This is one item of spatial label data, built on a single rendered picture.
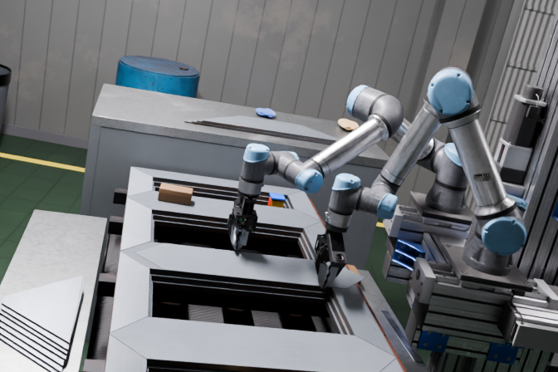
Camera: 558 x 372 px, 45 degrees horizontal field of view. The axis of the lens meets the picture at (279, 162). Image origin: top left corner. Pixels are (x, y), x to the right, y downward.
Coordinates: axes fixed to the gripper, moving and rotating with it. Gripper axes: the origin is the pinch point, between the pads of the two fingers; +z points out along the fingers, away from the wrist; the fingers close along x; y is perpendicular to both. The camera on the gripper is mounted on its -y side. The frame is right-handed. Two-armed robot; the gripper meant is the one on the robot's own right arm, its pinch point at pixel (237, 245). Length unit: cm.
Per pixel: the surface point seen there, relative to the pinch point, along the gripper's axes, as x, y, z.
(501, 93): 244, -293, -25
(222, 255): -5.1, 6.7, 0.8
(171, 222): -20.4, -22.4, 4.5
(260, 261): 7.0, 7.9, 0.8
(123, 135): -42, -69, -11
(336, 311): 27.3, 31.7, 2.8
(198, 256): -13.0, 9.8, 0.8
